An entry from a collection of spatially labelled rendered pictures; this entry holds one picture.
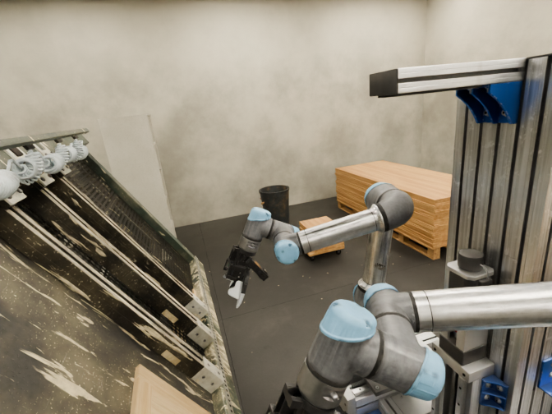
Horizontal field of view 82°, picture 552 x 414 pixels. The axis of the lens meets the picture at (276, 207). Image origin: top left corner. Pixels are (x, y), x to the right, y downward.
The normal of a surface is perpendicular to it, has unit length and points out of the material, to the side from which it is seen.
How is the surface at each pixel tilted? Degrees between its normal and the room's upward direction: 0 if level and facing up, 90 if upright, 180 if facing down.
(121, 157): 90
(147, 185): 90
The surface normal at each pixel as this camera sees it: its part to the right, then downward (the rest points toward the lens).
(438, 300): -0.22, -0.72
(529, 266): -0.95, 0.18
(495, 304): -0.22, -0.43
